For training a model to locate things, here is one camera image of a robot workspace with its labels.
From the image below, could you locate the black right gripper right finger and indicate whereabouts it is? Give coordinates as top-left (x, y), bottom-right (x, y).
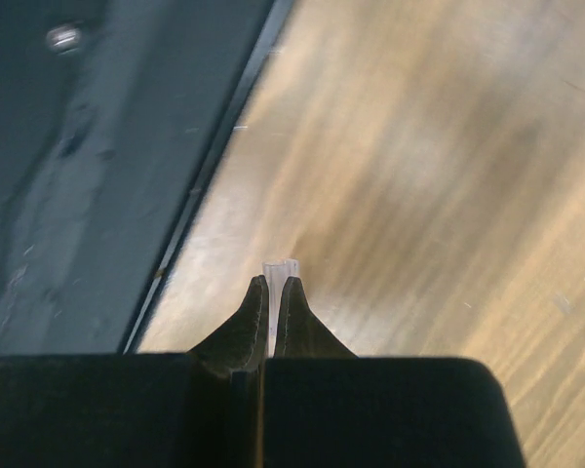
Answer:
top-left (265, 275), bottom-right (362, 468)

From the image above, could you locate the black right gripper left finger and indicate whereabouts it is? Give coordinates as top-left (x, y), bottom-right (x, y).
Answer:
top-left (188, 275), bottom-right (269, 467)

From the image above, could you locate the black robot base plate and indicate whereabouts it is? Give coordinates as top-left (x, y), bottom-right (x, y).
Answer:
top-left (0, 1), bottom-right (292, 356)

